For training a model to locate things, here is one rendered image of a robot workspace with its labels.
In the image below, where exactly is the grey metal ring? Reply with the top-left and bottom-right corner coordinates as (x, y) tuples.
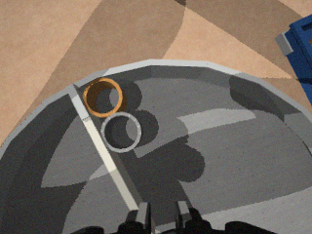
(100, 112), (143, 153)

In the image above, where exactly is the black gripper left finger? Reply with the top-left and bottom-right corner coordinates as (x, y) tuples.
(71, 202), (151, 234)

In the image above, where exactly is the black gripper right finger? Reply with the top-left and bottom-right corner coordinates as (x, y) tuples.
(175, 201), (277, 234)

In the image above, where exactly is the blue crate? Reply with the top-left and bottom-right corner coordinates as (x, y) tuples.
(274, 15), (312, 106)

